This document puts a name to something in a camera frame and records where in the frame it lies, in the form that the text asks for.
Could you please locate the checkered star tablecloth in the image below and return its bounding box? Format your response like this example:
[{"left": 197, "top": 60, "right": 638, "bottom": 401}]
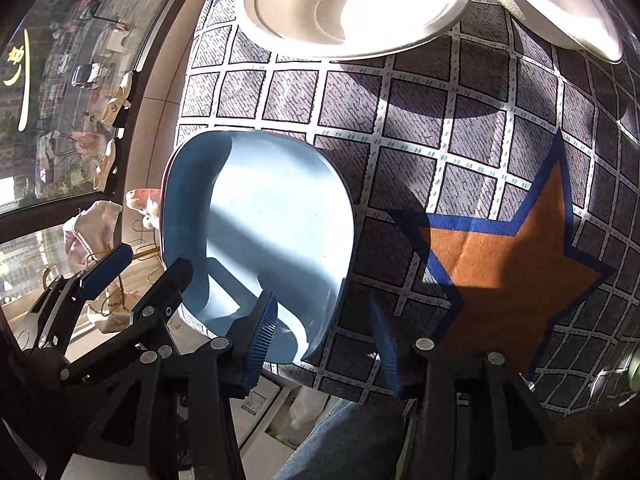
[{"left": 176, "top": 0, "right": 639, "bottom": 416}]

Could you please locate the pink cloth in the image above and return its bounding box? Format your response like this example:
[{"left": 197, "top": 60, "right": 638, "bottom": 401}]
[{"left": 63, "top": 188, "right": 162, "bottom": 272}]

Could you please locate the large white bowl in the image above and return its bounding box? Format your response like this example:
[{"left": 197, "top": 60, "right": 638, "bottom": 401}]
[{"left": 498, "top": 0, "right": 623, "bottom": 64}]

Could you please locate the gold wire rack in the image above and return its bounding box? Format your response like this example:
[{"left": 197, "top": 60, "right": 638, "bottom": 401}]
[{"left": 41, "top": 243, "right": 164, "bottom": 326}]

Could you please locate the green square plate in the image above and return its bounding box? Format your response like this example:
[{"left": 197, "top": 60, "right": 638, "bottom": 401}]
[{"left": 627, "top": 348, "right": 640, "bottom": 392}]

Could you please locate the blue square plate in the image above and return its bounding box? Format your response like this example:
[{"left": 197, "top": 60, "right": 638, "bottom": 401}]
[{"left": 160, "top": 130, "right": 355, "bottom": 364}]

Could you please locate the blue jeans leg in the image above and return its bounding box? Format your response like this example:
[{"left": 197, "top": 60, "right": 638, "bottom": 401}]
[{"left": 274, "top": 400, "right": 407, "bottom": 480}]

